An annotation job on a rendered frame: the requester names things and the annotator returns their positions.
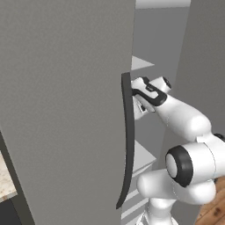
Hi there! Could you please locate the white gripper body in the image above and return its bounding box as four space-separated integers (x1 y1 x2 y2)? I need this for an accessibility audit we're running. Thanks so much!
133 98 146 120

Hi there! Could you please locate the grey freezer door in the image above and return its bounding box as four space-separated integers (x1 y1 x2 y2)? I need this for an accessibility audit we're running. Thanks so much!
0 0 136 225

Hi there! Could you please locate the dark base cupboard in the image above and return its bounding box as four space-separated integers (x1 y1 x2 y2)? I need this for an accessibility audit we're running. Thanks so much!
0 196 23 225

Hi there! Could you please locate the dark curved door handle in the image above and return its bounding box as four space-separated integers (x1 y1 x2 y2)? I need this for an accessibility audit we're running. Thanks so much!
115 71 136 210

